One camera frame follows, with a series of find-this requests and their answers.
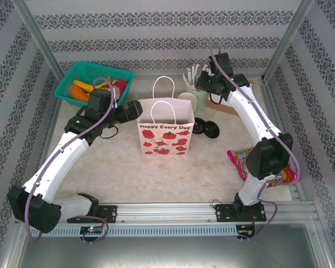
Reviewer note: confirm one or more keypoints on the red white paper bag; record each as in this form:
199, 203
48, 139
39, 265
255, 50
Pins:
164, 145

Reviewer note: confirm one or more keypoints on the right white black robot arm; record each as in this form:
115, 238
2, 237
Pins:
254, 117

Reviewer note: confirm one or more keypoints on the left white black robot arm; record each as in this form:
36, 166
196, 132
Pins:
56, 164

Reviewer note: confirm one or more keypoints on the light green straw holder cup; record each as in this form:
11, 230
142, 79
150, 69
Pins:
201, 100

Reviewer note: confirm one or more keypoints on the white paper napkins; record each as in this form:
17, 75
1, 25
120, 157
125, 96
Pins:
225, 100

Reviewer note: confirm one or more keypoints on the stacked green paper cups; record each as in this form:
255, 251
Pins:
188, 99

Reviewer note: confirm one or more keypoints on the yellow banana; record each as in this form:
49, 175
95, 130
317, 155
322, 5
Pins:
83, 85

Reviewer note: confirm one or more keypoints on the orange mango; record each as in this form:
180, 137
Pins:
78, 93

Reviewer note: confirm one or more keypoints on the teal plastic basket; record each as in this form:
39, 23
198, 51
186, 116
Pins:
83, 69

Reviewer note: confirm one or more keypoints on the black plastic cup lid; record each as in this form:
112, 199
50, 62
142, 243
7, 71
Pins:
211, 131
198, 126

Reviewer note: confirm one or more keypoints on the colourful candy bag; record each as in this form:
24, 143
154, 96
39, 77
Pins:
240, 162

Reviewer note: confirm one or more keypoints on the left small circuit board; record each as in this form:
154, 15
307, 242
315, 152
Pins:
92, 230

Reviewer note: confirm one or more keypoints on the small circuit board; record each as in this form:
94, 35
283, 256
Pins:
92, 230
245, 233

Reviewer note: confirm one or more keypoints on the grey metal panel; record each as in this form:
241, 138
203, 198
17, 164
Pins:
167, 254

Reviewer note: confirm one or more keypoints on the right small circuit board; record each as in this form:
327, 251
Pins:
245, 233

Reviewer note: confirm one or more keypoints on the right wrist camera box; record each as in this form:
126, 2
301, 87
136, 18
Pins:
210, 72

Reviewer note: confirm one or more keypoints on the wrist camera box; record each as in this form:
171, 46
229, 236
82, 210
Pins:
115, 92
210, 72

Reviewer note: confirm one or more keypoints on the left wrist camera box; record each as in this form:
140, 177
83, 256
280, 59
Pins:
115, 92

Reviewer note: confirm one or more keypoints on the back aluminium frame rail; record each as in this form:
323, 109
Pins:
145, 77

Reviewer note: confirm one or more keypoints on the right aluminium frame post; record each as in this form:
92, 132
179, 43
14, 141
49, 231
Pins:
290, 36

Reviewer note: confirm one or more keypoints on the aluminium frame post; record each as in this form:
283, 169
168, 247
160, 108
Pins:
36, 39
290, 36

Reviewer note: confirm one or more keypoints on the left aluminium frame post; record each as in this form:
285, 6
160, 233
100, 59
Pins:
36, 39

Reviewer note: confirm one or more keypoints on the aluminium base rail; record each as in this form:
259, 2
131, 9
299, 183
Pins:
167, 212

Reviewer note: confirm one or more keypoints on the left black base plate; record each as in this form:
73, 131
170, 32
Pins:
109, 213

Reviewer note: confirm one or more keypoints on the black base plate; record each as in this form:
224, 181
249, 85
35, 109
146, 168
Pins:
109, 213
223, 213

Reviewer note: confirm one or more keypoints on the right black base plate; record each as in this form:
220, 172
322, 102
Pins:
223, 213

